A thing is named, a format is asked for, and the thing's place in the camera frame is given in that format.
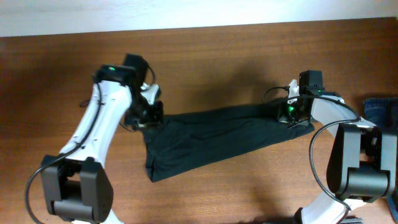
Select black nike t-shirt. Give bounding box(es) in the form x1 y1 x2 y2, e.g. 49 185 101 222
142 104 315 182

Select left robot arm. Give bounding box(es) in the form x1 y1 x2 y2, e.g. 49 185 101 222
39 54 163 223

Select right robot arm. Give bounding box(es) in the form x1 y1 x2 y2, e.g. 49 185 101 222
278 70 397 224

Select blue denim jeans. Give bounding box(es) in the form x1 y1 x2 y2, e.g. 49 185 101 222
363 97 397 223

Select right black camera cable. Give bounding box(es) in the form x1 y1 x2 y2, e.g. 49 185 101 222
262 86 362 224

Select black camera cable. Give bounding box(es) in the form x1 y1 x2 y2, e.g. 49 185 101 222
262 86 362 224
24 63 157 224

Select left black camera cable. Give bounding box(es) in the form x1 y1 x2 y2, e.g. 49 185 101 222
24 63 157 224

